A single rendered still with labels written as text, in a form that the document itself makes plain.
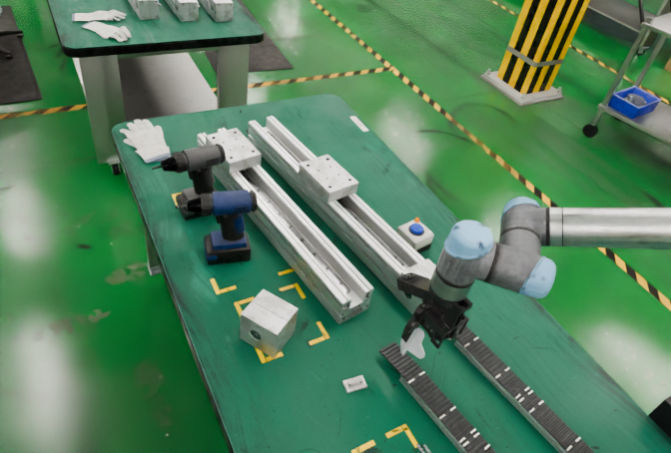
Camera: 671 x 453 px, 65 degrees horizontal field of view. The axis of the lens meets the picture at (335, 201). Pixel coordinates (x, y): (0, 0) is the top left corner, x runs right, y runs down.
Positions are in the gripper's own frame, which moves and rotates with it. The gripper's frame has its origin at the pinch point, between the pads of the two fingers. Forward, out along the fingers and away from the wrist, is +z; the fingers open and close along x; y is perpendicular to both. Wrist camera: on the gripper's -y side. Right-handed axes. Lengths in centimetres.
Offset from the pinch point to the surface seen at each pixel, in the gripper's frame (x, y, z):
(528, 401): 18.7, 22.1, 9.9
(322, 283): -4.1, -28.4, 7.9
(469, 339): 19.4, 3.2, 10.1
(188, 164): -20, -72, -5
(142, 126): -16, -120, 12
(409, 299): 14.3, -13.8, 9.8
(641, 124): 306, -71, 64
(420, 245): 31.1, -27.1, 9.9
